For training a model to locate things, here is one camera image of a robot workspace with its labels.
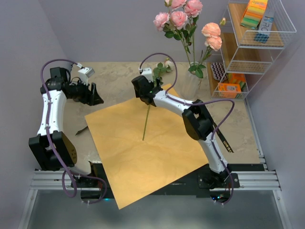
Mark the pale pink rose stem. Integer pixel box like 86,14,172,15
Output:
164,0,203,63

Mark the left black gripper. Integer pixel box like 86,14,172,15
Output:
68,78,104,106

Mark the orange wrapping paper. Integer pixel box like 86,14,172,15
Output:
85,86,208,209

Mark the peach rose stem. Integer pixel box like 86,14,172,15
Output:
188,17,227,79

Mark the white ribbed vase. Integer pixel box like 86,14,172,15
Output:
181,70,202,100

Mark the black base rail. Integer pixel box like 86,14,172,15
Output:
42,163,265,199

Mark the colourful sponge pack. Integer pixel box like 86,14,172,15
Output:
241,0,268,30

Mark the grey tall box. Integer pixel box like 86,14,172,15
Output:
258,10,275,36

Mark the white wire shelf rack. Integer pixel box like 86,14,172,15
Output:
207,0,296,100

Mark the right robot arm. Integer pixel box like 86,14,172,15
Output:
132,75,234,188

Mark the blue puzzle cube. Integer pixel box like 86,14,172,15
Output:
254,32,269,44

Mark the black printed ribbon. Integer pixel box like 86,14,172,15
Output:
75,126,234,153

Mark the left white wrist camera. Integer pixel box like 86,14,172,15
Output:
78,67,95,85

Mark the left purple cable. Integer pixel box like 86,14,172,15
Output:
40,59,108,205

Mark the striped wavy cloth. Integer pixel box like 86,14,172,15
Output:
210,62,228,81

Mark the aluminium frame rail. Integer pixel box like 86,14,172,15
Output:
19,154,291,229

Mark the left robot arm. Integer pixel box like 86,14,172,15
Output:
29,67,104,187

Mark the white rose leafy stem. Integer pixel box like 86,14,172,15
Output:
142,57,174,141

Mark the orange box in basket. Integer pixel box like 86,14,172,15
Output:
218,83,241,99

